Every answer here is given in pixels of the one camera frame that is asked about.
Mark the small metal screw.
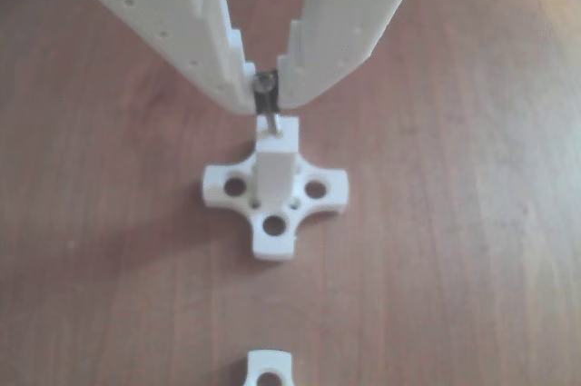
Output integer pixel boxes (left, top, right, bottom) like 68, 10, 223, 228
254, 70, 281, 137

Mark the white cross-base post stand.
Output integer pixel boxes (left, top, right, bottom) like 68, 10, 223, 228
244, 348, 294, 386
202, 115, 350, 262

